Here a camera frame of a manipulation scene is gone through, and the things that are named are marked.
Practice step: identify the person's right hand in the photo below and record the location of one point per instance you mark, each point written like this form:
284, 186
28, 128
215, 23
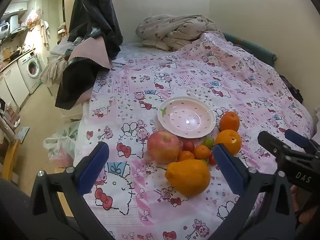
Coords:
295, 200

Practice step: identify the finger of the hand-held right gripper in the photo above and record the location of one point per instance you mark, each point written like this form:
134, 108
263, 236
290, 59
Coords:
272, 143
297, 136

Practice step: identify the crumpled beige blanket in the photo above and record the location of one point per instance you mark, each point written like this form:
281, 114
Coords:
175, 30

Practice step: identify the white kitchen appliance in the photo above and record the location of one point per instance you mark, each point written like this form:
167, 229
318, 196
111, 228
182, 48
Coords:
4, 30

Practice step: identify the floral cloth pile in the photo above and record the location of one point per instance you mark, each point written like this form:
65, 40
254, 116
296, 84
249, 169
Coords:
52, 70

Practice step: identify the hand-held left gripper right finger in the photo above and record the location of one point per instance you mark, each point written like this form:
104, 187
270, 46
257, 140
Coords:
228, 167

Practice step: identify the hanging pink bag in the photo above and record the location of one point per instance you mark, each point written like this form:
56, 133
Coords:
32, 18

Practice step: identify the light blue book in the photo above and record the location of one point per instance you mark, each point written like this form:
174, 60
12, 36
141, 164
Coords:
23, 134

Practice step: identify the round orange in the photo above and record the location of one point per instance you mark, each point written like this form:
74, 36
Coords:
228, 141
229, 121

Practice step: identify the small tangerine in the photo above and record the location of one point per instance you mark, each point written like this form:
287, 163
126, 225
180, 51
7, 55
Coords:
185, 156
202, 152

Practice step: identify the yellow wooden stool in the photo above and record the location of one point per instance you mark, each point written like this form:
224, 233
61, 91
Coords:
10, 160

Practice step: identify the pink and white plate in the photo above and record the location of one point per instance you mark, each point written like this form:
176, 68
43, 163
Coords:
186, 117

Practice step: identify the white kitchen cabinets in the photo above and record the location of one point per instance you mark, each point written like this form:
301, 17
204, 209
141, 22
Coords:
12, 85

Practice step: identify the red apple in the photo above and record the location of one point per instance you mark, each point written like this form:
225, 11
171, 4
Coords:
163, 146

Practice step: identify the white water heater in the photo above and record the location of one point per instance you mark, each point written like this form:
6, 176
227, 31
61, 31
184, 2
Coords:
14, 23

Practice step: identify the large knobbed orange citrus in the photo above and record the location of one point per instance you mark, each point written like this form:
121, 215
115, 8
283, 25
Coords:
190, 177

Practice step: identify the green cherry tomato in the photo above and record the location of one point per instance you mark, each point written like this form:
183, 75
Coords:
205, 161
208, 142

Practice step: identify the white plastic bag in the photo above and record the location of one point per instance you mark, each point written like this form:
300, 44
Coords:
60, 145

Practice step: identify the red cherry tomato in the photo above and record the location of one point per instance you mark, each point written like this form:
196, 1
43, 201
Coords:
188, 145
212, 159

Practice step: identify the pink cartoon printed blanket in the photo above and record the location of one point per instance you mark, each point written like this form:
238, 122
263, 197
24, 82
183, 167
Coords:
175, 75

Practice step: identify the hanging towel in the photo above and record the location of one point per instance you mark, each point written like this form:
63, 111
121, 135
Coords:
45, 35

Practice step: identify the white washing machine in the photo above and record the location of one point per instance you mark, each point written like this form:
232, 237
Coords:
31, 67

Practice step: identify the teal bed frame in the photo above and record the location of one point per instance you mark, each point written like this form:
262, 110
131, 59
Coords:
260, 50

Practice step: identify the black plastic sheet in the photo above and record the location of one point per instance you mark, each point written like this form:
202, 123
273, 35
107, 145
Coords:
97, 12

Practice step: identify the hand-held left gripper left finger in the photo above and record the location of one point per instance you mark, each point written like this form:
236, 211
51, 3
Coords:
93, 167

